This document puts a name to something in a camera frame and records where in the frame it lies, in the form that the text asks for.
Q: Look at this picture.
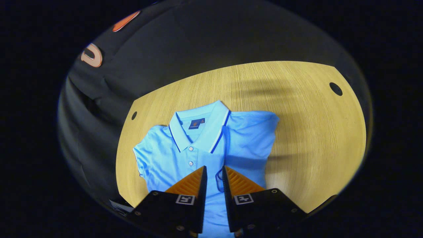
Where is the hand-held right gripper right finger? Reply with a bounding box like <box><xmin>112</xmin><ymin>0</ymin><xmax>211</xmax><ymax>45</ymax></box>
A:
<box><xmin>222</xmin><ymin>165</ymin><xmax>308</xmax><ymax>233</ymax></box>

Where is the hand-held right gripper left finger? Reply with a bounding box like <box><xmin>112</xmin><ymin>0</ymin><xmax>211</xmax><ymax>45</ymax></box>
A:
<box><xmin>127</xmin><ymin>165</ymin><xmax>208</xmax><ymax>236</ymax></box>

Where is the light blue T-shirt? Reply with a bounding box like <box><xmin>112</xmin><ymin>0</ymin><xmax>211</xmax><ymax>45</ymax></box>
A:
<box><xmin>133</xmin><ymin>100</ymin><xmax>281</xmax><ymax>238</ymax></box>

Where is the black backdrop cloth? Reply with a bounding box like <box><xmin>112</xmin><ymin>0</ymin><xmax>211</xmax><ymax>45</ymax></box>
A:
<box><xmin>58</xmin><ymin>0</ymin><xmax>374</xmax><ymax>212</ymax></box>

